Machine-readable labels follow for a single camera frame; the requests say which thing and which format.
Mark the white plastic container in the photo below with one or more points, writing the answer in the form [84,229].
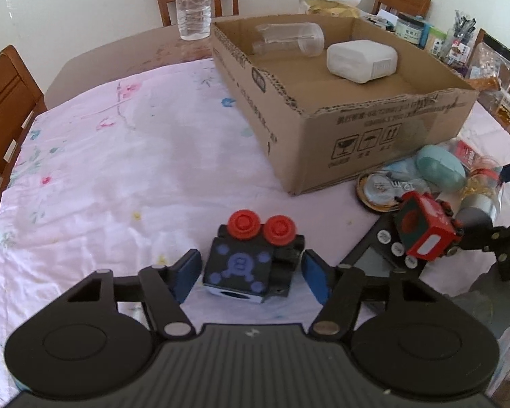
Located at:
[361,60]

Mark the teal small box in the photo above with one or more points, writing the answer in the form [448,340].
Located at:
[427,36]

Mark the cardboard box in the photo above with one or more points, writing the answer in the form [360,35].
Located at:
[335,136]

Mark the black toy with red knobs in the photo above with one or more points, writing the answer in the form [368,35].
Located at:
[238,259]

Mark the small bottle of gold capsules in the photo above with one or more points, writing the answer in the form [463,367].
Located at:
[478,210]

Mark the black glossy device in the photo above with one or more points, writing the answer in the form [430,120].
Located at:
[367,259]

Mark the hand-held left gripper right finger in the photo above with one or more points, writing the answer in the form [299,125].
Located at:
[315,278]

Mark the dark lid glass jar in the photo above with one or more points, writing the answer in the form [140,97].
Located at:
[409,27]

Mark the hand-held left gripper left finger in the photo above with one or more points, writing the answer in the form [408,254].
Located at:
[188,273]

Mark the green lid jar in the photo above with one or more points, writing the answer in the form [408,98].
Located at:
[440,42]

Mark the clear plastic jar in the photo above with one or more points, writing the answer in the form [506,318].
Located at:
[291,39]

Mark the clear water bottle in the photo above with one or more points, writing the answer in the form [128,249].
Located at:
[192,8]

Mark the red toy car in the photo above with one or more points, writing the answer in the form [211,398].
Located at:
[425,225]

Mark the floral pink tablecloth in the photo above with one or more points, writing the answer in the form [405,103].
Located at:
[110,157]

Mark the pink packet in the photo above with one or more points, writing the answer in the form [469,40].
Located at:
[467,151]

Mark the stack of white papers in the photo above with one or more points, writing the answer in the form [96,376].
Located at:
[384,18]

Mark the clear jar with black lid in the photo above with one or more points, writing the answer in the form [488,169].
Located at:
[491,61]

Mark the teal round case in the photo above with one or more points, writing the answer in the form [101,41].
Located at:
[440,168]

